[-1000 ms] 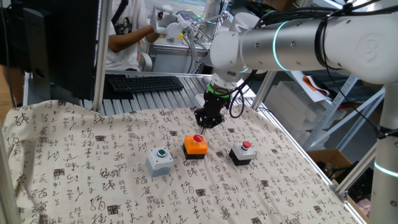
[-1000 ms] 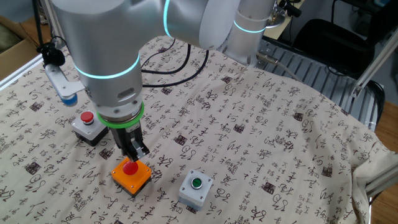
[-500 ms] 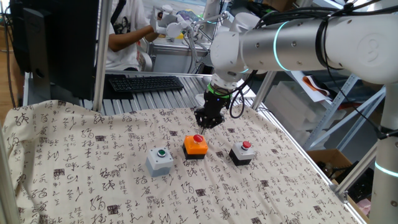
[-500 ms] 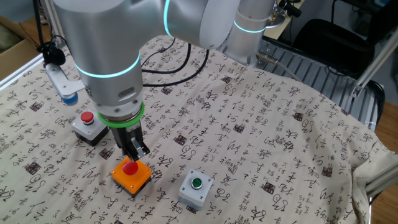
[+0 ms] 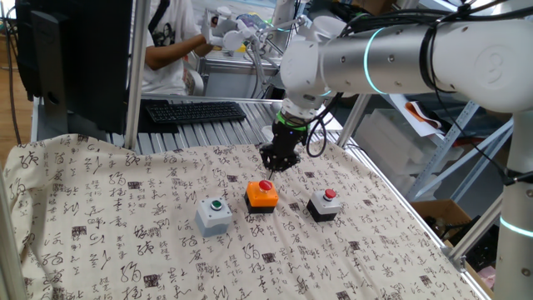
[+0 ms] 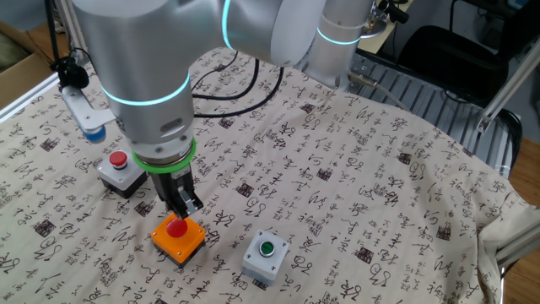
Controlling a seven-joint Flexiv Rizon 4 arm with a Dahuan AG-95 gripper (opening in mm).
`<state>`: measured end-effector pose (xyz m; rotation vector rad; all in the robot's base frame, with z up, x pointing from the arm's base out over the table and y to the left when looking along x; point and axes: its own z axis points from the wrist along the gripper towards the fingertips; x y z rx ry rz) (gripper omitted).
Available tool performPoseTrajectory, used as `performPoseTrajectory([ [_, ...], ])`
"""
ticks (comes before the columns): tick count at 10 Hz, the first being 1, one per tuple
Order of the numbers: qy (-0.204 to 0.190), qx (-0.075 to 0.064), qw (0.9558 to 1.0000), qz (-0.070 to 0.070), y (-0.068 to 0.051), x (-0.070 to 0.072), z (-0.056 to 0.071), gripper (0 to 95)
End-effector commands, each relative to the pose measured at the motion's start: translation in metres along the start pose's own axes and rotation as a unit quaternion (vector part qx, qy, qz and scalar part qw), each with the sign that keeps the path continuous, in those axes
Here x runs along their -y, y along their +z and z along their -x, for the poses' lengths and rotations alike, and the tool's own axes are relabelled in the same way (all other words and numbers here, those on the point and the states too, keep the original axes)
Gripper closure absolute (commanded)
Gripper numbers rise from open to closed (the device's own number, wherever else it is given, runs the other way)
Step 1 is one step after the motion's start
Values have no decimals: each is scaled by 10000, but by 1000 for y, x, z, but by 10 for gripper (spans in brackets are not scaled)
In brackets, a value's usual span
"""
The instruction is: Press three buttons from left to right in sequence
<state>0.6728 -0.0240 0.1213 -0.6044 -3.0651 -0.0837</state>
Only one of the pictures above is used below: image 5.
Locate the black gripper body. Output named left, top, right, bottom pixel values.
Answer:
left=270, top=122, right=308, bottom=154

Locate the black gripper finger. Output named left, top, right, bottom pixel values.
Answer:
left=269, top=148, right=301, bottom=181
left=257, top=142, right=278, bottom=181

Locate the orange box red mushroom button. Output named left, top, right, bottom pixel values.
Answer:
left=243, top=179, right=280, bottom=215

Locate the white black box red button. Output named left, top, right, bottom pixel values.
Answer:
left=306, top=188, right=341, bottom=223

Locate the grey box green button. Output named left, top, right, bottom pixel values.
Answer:
left=194, top=196, right=233, bottom=238

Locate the bare person forearm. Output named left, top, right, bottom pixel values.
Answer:
left=144, top=32, right=214, bottom=71

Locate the black computer keyboard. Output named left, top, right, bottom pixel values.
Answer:
left=144, top=101, right=247, bottom=125

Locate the white handheld teleoperation device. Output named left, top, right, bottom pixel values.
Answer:
left=201, top=6, right=271, bottom=54

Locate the person in white t-shirt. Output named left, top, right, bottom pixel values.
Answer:
left=141, top=0, right=205, bottom=96

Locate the brown cardboard box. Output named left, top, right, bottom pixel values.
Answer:
left=410, top=198, right=497, bottom=293

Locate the grey metal shelf rack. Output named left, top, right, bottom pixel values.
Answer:
left=406, top=93, right=516, bottom=205

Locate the beige calligraphy print tablecloth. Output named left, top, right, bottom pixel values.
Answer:
left=2, top=132, right=488, bottom=300

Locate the black computer monitor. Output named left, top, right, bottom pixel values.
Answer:
left=14, top=0, right=133, bottom=135

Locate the black box device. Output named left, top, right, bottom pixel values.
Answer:
left=449, top=214, right=500, bottom=272

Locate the pink plastic packet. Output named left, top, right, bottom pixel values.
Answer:
left=477, top=266, right=497, bottom=288

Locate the aluminium frame crossbar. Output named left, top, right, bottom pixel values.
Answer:
left=141, top=93, right=286, bottom=105

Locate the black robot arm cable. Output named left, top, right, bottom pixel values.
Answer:
left=306, top=2, right=533, bottom=187

